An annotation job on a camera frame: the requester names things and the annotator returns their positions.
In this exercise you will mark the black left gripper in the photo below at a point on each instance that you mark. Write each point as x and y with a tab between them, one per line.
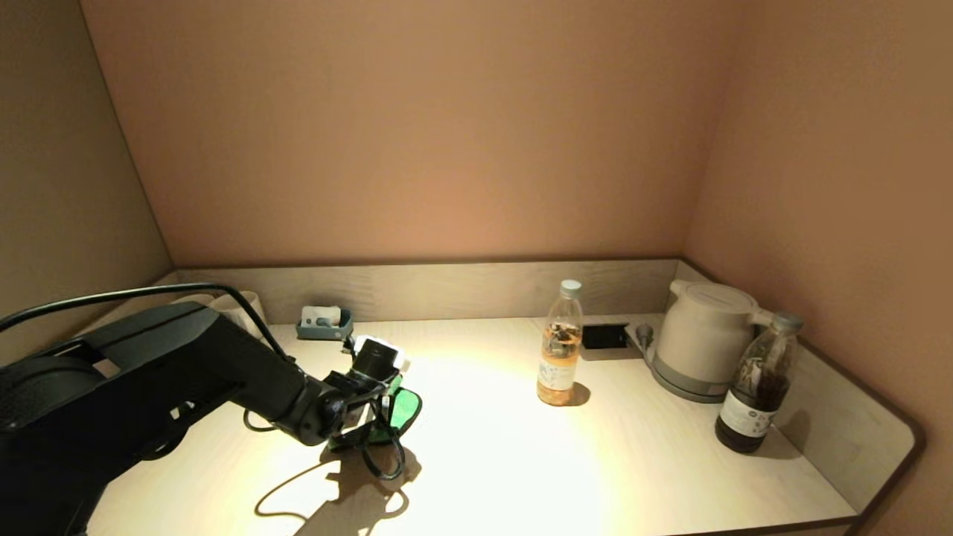
357	394

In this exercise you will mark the white sachets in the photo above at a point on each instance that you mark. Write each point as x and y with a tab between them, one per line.
319	314

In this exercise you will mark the grey kettle base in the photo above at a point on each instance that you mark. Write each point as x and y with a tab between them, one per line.
677	389

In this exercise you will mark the dark drink bottle white label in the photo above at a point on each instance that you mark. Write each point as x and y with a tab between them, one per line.
753	402

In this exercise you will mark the white electric kettle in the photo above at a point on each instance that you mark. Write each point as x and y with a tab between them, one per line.
701	335

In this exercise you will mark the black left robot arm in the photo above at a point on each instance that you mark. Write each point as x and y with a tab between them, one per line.
149	372

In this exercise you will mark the white ceramic mug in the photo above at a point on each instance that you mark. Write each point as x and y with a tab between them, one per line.
249	301

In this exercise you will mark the black recessed power socket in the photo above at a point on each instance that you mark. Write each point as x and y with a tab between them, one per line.
603	336

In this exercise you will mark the small blue tray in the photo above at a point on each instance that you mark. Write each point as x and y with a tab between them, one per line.
324	333

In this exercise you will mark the green microfibre cloth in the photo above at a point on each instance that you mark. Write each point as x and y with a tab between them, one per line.
406	408

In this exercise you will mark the clear bottle orange tea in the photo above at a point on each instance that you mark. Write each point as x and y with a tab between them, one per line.
558	365

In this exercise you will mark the grey kettle plug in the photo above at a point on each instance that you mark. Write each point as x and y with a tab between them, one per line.
644	336

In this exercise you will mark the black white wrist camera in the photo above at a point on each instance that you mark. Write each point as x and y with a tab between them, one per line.
376	357

